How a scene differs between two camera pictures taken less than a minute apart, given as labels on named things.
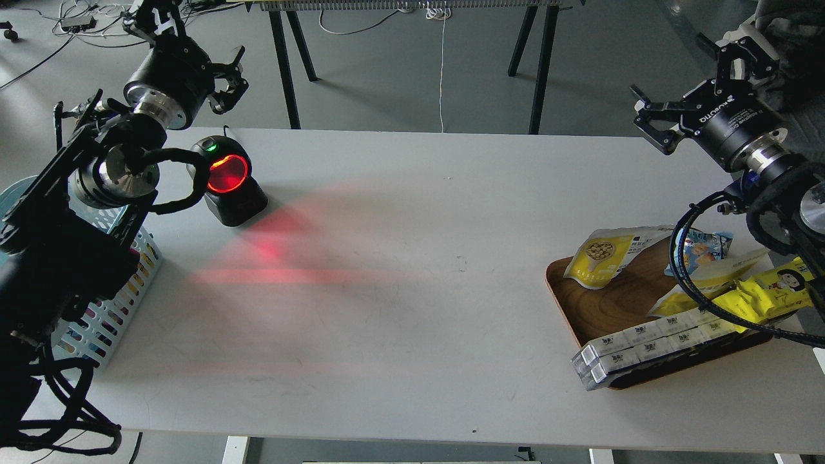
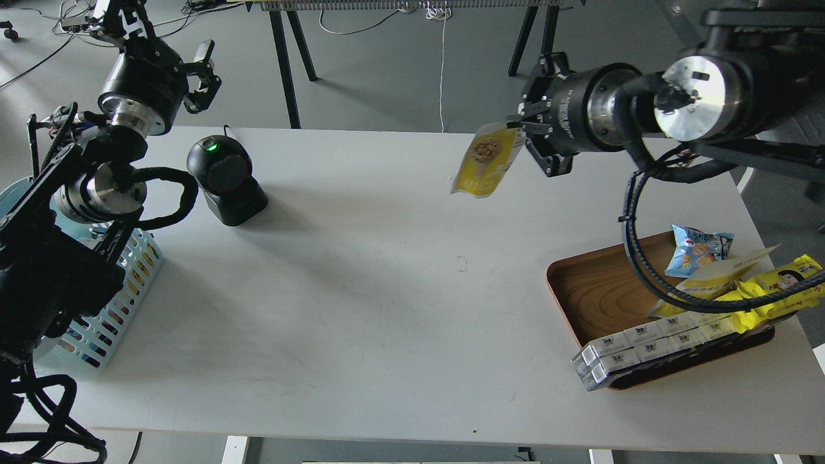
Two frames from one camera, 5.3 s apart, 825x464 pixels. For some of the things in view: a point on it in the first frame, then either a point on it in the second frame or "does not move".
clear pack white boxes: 595,361 does not move
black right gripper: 740,129 -> 580,104
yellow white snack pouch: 604,252 -> 493,149
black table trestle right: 549,31 does not move
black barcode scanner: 232,195 does not move
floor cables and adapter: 83,19 does not move
